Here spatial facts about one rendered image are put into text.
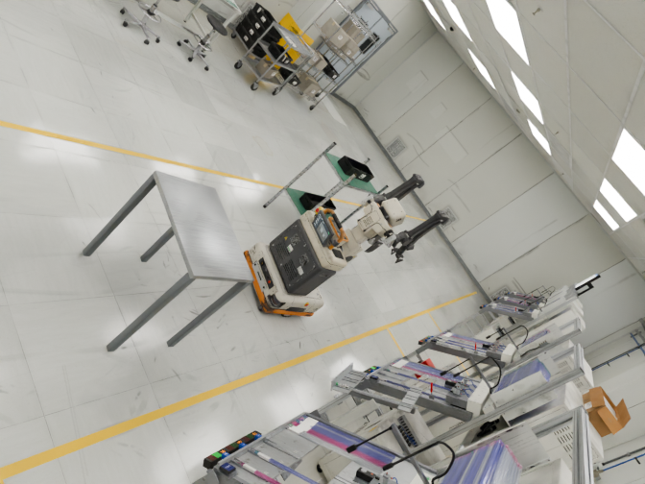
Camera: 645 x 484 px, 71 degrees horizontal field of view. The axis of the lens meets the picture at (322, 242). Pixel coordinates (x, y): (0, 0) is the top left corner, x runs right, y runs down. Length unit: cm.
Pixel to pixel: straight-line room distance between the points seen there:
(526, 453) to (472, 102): 1090
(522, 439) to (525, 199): 991
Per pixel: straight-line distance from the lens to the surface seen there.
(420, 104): 1278
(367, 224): 386
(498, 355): 442
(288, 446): 224
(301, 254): 375
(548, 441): 299
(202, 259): 243
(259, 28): 865
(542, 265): 1163
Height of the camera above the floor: 222
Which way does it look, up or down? 23 degrees down
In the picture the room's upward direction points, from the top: 52 degrees clockwise
